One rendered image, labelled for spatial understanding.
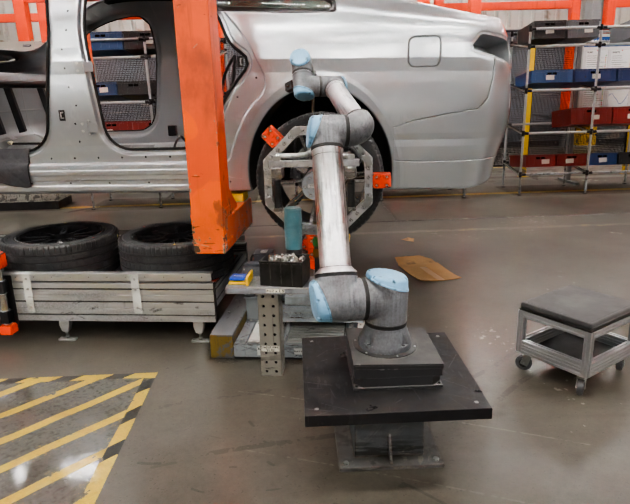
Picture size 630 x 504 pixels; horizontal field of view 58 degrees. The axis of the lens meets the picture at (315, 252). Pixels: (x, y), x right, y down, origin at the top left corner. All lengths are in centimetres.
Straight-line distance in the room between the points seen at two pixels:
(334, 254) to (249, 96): 153
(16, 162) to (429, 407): 282
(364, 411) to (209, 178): 142
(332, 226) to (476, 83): 152
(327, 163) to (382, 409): 85
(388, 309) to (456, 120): 151
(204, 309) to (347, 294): 130
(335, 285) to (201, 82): 127
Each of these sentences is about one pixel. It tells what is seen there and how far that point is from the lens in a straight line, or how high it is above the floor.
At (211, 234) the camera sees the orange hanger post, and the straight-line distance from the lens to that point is 286.
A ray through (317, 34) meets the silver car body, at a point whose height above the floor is 157.
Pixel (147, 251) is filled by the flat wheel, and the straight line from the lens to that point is 321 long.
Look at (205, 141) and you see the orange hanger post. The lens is 279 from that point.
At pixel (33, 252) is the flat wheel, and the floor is 47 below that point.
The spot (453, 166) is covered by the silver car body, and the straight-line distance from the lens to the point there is 325.
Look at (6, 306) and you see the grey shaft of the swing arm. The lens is 350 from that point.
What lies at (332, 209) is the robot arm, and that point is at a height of 89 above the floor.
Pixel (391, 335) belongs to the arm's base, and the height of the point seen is 46.
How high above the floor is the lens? 129
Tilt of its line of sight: 16 degrees down
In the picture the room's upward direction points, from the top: 2 degrees counter-clockwise
